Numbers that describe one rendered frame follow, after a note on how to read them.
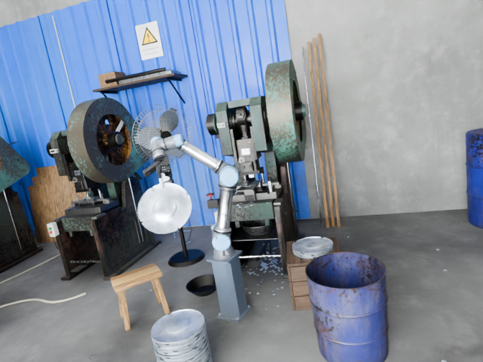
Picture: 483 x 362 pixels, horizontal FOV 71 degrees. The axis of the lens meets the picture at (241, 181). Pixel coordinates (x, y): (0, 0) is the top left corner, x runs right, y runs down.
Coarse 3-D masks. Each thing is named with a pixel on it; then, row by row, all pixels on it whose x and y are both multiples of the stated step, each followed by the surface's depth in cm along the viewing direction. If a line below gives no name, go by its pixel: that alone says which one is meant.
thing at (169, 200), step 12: (144, 192) 184; (156, 192) 185; (168, 192) 185; (180, 192) 185; (144, 204) 182; (156, 204) 181; (168, 204) 181; (180, 204) 182; (144, 216) 179; (156, 216) 179; (168, 216) 179; (180, 216) 179; (156, 228) 176; (168, 228) 176
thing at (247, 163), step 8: (248, 136) 288; (240, 144) 286; (248, 144) 284; (240, 152) 288; (248, 152) 286; (240, 160) 288; (248, 160) 288; (256, 160) 288; (240, 168) 291; (248, 168) 286; (256, 168) 288
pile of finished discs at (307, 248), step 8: (304, 240) 252; (312, 240) 250; (320, 240) 247; (328, 240) 245; (296, 248) 240; (304, 248) 238; (312, 248) 235; (320, 248) 234; (328, 248) 234; (304, 256) 230; (312, 256) 228
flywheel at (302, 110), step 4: (296, 100) 304; (296, 104) 270; (300, 104) 270; (304, 104) 273; (296, 108) 269; (300, 108) 268; (304, 108) 270; (296, 112) 269; (300, 112) 268; (304, 112) 270; (296, 116) 271; (300, 116) 270; (296, 120) 275; (300, 120) 275
